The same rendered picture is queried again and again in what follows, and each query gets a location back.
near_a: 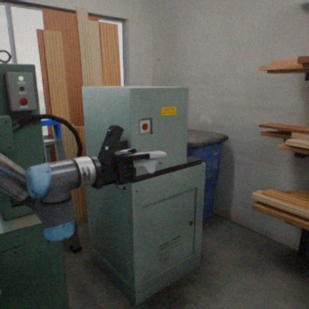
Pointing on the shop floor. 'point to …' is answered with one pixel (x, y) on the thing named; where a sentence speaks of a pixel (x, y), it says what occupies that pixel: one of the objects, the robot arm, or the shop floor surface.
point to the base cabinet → (34, 276)
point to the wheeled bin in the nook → (210, 158)
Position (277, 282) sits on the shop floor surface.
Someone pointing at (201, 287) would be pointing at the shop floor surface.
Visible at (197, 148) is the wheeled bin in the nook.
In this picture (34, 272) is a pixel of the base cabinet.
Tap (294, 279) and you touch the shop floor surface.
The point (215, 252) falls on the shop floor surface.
